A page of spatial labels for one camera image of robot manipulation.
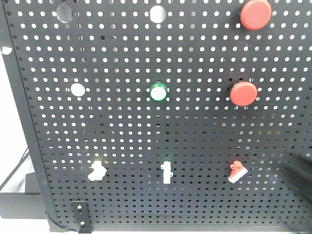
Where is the red toggle switch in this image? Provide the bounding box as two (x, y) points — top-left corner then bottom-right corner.
(228, 160), (248, 183)

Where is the black perforated pegboard panel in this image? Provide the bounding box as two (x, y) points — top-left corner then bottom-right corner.
(0, 0), (312, 232)

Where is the green ringed push button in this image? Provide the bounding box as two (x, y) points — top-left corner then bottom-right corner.
(150, 82), (168, 102)

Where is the lower red push button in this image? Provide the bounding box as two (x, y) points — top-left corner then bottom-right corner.
(230, 81), (257, 106)

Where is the red push button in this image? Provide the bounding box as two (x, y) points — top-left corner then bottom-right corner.
(240, 0), (272, 30)
(230, 81), (257, 106)

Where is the upper red push button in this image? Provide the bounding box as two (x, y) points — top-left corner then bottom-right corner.
(240, 0), (272, 30)

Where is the black box tray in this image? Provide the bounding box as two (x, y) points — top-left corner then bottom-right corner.
(0, 173), (46, 219)

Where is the black mounting bracket clamp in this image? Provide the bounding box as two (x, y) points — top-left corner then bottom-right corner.
(71, 201), (92, 234)

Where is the black cable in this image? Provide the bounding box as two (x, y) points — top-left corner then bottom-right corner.
(0, 147), (31, 191)

